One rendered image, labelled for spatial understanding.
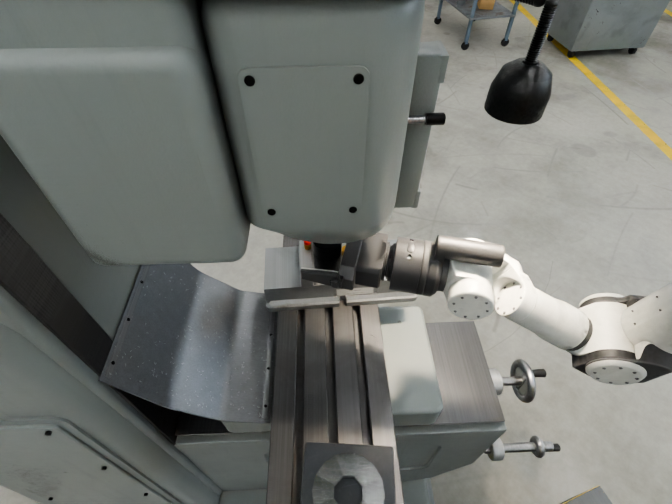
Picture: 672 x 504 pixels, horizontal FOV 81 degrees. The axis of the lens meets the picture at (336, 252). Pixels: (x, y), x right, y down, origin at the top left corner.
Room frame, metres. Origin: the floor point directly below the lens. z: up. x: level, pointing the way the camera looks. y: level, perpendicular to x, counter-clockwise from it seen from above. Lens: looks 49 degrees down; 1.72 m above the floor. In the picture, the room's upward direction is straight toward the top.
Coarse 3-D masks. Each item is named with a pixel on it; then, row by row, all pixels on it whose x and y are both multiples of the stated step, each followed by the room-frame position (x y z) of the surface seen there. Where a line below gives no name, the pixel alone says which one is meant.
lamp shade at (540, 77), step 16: (512, 64) 0.47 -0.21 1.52; (528, 64) 0.46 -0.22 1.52; (544, 64) 0.47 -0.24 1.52; (496, 80) 0.47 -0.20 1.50; (512, 80) 0.45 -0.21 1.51; (528, 80) 0.45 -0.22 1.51; (544, 80) 0.45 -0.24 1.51; (496, 96) 0.46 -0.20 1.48; (512, 96) 0.44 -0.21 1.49; (528, 96) 0.44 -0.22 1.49; (544, 96) 0.44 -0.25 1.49; (496, 112) 0.45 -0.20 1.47; (512, 112) 0.44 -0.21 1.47; (528, 112) 0.44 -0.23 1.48
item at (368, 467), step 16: (320, 448) 0.15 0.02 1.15; (336, 448) 0.15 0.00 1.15; (352, 448) 0.15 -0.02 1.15; (368, 448) 0.15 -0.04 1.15; (384, 448) 0.15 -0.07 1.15; (304, 464) 0.13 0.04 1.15; (320, 464) 0.13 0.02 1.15; (336, 464) 0.13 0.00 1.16; (352, 464) 0.13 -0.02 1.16; (368, 464) 0.13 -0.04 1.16; (384, 464) 0.13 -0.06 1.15; (304, 480) 0.11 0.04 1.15; (320, 480) 0.11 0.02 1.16; (336, 480) 0.11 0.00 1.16; (352, 480) 0.11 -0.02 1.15; (368, 480) 0.11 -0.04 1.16; (384, 480) 0.11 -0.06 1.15; (304, 496) 0.09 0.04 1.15; (320, 496) 0.09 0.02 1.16; (336, 496) 0.09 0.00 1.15; (352, 496) 0.09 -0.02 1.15; (368, 496) 0.09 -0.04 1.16; (384, 496) 0.09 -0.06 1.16
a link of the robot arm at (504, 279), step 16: (480, 240) 0.43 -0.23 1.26; (496, 272) 0.40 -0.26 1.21; (512, 272) 0.39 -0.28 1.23; (496, 288) 0.39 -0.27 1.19; (512, 288) 0.37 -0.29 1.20; (528, 288) 0.36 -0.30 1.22; (496, 304) 0.36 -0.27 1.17; (512, 304) 0.34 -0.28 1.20; (528, 304) 0.34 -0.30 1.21; (512, 320) 0.33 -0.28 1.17
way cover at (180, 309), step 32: (160, 288) 0.47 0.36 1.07; (192, 288) 0.52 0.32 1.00; (224, 288) 0.56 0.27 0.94; (128, 320) 0.37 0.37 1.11; (160, 320) 0.41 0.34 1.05; (192, 320) 0.45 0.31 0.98; (224, 320) 0.48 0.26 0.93; (256, 320) 0.50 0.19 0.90; (128, 352) 0.32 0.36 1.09; (160, 352) 0.35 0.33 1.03; (192, 352) 0.38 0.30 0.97; (224, 352) 0.40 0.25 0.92; (256, 352) 0.42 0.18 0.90; (128, 384) 0.27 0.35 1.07; (160, 384) 0.29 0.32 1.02; (192, 384) 0.31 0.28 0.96; (224, 384) 0.33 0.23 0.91; (256, 384) 0.34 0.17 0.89; (224, 416) 0.27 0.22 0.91; (256, 416) 0.28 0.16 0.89
